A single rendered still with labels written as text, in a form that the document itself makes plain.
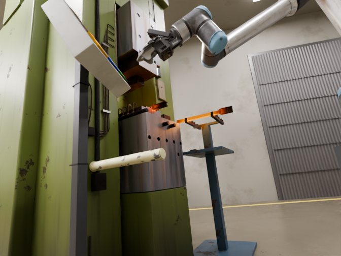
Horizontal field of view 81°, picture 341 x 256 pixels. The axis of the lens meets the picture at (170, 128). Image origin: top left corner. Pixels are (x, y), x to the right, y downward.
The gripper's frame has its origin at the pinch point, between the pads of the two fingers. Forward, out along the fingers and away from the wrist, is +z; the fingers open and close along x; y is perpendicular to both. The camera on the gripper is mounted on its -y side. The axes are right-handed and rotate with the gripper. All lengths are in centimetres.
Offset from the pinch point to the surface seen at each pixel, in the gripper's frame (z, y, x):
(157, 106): 5.1, 5.3, 44.5
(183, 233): 39, 78, 55
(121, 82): 12.7, 6.1, -1.5
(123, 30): -8, -51, 34
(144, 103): 12, -19, 79
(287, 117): -192, 62, 326
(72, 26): 13.6, -4.9, -27.0
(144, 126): 18.2, 16.8, 30.2
